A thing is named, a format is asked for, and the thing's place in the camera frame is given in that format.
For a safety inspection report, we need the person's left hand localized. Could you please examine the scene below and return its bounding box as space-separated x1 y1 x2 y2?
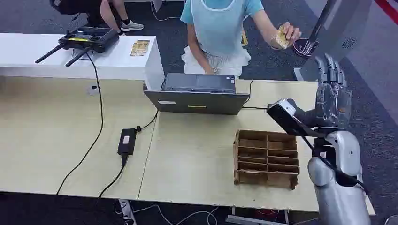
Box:
280 21 302 48

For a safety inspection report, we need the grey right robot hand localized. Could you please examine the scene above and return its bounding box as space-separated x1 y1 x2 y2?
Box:
293 53 352 129

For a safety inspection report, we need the gold card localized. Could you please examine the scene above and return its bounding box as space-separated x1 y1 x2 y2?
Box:
275 25 292 50

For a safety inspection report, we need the round base with pole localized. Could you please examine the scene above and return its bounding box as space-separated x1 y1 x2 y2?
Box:
292 0 338 59

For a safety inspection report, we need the grey laptop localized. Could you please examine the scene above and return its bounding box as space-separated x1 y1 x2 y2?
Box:
142 72 250 116

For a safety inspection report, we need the person at the laptop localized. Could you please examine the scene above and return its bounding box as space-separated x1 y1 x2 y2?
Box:
180 0 303 79

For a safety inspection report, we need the stack of gold cards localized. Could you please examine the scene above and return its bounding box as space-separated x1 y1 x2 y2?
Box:
130 39 151 58

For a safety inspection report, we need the wooden card box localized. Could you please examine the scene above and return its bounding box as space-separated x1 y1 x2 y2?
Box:
233 129 301 190

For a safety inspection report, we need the white bench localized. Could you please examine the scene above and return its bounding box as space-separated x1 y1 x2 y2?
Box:
0 32 166 91

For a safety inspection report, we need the red barrier strip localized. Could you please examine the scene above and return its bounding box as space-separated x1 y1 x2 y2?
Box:
374 0 398 26

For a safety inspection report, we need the person with white sneakers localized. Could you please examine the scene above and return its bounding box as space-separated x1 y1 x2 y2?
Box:
99 0 145 33

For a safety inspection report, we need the black power adapter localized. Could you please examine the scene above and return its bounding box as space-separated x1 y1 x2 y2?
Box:
117 127 138 156

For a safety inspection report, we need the black remote controller with antennas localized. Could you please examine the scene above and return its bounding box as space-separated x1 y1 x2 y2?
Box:
34 26 120 68

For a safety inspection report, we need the black chair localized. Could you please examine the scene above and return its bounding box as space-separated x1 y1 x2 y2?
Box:
49 0 104 28

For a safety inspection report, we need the white power strip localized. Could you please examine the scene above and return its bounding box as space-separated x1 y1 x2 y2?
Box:
117 199 138 225

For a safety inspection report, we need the thin black drive cable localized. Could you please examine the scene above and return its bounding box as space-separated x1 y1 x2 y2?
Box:
241 79 268 110

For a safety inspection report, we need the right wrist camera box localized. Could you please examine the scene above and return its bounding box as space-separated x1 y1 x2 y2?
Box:
266 98 321 138

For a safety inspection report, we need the white floor cable behind bench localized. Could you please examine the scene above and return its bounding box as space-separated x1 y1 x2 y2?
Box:
150 0 183 22

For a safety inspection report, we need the black laptop charging cable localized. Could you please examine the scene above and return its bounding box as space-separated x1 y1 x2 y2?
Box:
136 110 160 133

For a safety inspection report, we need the long black controller cable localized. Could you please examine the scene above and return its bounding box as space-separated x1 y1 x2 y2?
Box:
55 52 105 196

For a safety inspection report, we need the black adapter mains cable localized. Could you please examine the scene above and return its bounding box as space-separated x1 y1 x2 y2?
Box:
98 154 129 199

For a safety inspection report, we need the white floor cable under desk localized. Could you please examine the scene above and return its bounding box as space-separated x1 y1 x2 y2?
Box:
133 203 219 225

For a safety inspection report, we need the white desk frame bar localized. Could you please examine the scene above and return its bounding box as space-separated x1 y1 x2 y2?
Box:
225 207 291 225

